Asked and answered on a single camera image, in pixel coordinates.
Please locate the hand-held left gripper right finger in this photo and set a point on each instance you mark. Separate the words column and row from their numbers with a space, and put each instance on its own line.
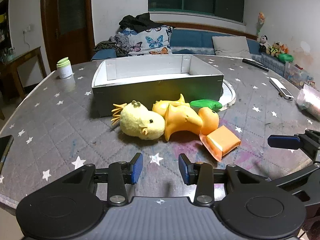
column 184, row 170

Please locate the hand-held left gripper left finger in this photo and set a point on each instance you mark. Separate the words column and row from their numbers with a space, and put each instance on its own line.
column 137, row 170

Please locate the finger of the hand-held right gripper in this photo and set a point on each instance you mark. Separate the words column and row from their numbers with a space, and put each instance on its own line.
column 283, row 141
column 301, row 177

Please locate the yellow plush chick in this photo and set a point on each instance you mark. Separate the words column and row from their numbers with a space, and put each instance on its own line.
column 140, row 122

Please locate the orange block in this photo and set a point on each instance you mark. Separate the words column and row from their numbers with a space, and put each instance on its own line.
column 223, row 140

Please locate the orange rubber duck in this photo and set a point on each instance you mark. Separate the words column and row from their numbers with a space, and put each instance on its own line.
column 185, row 120

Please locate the grey cardboard box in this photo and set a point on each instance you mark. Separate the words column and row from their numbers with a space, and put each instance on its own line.
column 160, row 91

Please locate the clear plastic bag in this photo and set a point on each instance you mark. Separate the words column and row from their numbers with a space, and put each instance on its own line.
column 310, row 101

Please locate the white remote control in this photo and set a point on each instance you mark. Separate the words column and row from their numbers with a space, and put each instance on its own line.
column 281, row 88

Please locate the clear plastic toy box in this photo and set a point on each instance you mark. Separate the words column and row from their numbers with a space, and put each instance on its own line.
column 297, row 76

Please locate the round metal table plate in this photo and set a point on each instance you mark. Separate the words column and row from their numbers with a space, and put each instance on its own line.
column 231, row 95

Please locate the black remote control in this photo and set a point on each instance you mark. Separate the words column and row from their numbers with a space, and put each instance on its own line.
column 255, row 64

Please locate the green plastic toy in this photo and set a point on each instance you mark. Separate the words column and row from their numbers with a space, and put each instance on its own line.
column 285, row 57

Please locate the orange plush fox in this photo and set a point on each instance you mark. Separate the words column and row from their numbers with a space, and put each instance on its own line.
column 283, row 49

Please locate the grey pillow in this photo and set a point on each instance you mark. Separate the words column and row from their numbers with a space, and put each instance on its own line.
column 231, row 46

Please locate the white jar with green lid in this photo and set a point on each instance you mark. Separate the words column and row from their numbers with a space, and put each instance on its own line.
column 65, row 70

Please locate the plush flower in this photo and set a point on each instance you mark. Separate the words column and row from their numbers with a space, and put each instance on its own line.
column 261, row 18

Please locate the striped grey cloth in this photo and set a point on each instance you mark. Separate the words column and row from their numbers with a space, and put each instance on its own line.
column 115, row 43

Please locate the butterfly print pillow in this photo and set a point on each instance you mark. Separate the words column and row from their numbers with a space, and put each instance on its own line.
column 150, row 42

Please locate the blue sofa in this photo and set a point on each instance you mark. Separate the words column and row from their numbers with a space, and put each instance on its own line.
column 192, row 40

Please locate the black smartphone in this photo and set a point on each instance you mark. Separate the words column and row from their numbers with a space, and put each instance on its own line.
column 5, row 150

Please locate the black clothes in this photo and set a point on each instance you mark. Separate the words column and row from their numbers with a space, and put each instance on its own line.
column 140, row 21

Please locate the wooden side table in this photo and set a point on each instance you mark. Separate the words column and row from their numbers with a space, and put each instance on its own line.
column 20, row 65

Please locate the brown wooden door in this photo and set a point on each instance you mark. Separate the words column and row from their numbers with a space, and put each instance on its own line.
column 67, row 17

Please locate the white wall socket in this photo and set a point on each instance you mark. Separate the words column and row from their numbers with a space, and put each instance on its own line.
column 27, row 28

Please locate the wall shelf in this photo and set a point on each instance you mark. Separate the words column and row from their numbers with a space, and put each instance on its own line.
column 3, row 25

